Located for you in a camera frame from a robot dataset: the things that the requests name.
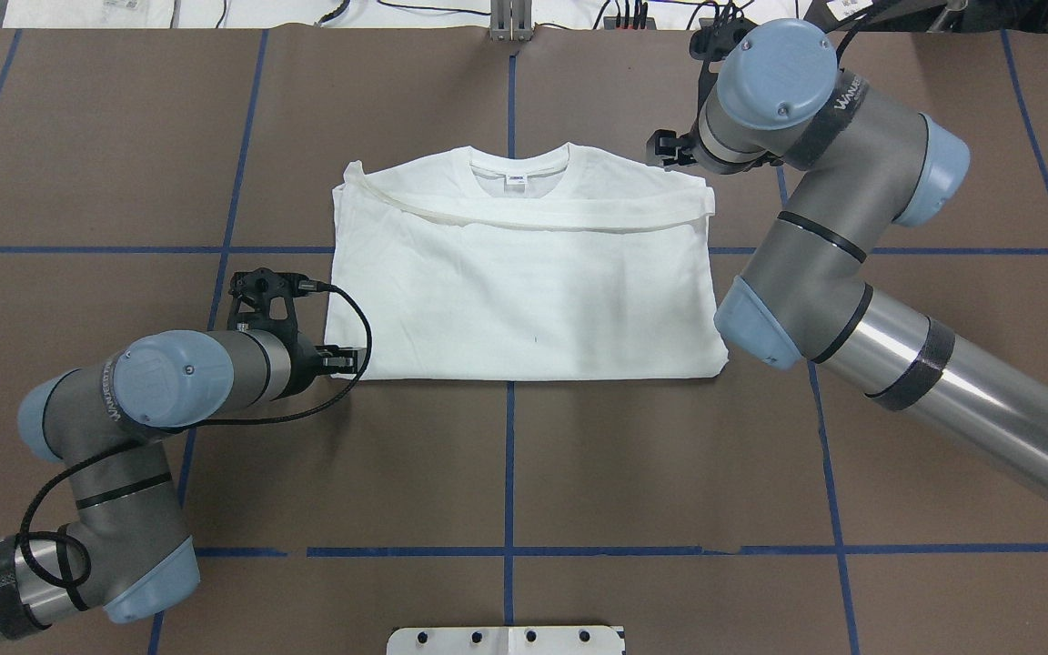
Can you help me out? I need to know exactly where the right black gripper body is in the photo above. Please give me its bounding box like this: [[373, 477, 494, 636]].
[[674, 132, 704, 167]]

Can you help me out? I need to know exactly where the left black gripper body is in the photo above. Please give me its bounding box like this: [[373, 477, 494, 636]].
[[287, 339, 334, 388]]

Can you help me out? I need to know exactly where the white long-sleeve printed shirt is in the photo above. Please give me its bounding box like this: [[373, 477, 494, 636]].
[[331, 144, 729, 381]]

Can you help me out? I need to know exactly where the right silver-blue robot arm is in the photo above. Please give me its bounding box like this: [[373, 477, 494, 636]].
[[646, 18, 1048, 503]]

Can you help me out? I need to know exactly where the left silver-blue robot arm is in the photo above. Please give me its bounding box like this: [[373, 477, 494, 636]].
[[0, 330, 369, 643]]

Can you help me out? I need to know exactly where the right grey USB hub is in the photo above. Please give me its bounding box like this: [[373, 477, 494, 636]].
[[691, 1, 758, 30]]

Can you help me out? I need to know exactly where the grey usb hub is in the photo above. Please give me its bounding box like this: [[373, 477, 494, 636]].
[[593, 1, 657, 32], [691, 1, 758, 30]]

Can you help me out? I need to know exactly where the left grey USB hub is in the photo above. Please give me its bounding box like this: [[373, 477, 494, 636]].
[[593, 1, 657, 32]]

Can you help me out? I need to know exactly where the black box with label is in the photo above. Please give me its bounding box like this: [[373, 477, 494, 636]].
[[799, 1, 948, 32]]

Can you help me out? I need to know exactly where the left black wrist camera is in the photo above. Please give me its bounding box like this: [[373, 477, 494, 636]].
[[226, 267, 309, 345]]

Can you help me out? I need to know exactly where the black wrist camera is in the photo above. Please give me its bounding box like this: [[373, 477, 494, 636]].
[[687, 15, 757, 62], [226, 267, 309, 345]]

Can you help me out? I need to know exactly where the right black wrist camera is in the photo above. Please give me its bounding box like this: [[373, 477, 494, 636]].
[[687, 15, 757, 62]]

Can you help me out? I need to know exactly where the aluminium frame post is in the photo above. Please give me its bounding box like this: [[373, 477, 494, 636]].
[[489, 0, 534, 43]]

